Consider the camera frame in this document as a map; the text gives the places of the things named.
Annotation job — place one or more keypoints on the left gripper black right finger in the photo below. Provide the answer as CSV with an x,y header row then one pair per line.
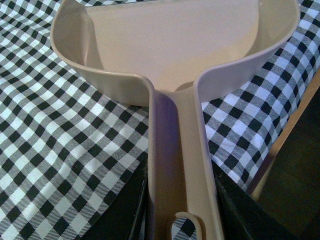
x,y
242,218

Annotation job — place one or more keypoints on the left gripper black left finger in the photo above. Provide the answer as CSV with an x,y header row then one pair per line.
x,y
123,219

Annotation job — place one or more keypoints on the beige plastic dustpan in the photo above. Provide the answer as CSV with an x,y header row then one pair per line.
x,y
171,56

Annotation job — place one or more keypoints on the black white checkered cloth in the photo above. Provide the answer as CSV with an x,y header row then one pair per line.
x,y
67,151

